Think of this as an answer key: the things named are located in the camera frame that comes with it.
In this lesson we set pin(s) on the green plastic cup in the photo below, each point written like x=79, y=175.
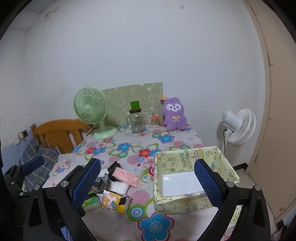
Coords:
x=135, y=106

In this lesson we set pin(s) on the grey plaid blanket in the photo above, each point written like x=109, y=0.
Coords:
x=41, y=155

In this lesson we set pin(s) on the white tissue packet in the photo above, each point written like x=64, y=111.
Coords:
x=118, y=186

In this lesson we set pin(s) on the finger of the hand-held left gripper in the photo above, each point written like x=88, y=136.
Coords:
x=63, y=233
x=33, y=164

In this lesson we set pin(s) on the glittery clear ball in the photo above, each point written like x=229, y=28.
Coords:
x=100, y=184

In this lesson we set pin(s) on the pink flat packet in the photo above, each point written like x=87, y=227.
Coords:
x=127, y=177

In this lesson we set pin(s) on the yellow patterned box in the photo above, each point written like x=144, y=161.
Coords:
x=178, y=185

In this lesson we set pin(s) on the green patterned board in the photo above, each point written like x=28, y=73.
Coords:
x=138, y=95

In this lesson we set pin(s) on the glass jar mug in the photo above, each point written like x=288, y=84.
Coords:
x=137, y=122

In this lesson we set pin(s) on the wall socket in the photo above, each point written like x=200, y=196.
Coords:
x=23, y=134

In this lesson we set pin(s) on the green desk fan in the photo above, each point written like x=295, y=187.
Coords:
x=90, y=109

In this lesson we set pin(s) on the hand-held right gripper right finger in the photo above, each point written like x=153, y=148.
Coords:
x=208, y=183

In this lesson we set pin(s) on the green tissue packet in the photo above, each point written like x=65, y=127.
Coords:
x=91, y=202

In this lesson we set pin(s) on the floral tablecloth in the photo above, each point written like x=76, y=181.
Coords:
x=138, y=146

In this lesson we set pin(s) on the wooden bed headboard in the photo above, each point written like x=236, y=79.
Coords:
x=57, y=132

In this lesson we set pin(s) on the purple plush bunny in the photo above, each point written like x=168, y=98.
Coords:
x=174, y=115

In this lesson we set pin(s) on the yellow cartoon packet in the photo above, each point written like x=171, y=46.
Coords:
x=113, y=200

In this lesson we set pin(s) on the white standing fan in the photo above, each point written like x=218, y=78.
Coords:
x=240, y=125

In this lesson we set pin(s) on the cotton swab container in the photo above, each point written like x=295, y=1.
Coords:
x=155, y=121

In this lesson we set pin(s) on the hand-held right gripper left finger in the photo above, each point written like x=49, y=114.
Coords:
x=86, y=183

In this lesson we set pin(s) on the beige door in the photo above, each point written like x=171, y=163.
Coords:
x=277, y=115

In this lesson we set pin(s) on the black plastic bag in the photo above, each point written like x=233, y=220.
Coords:
x=114, y=170

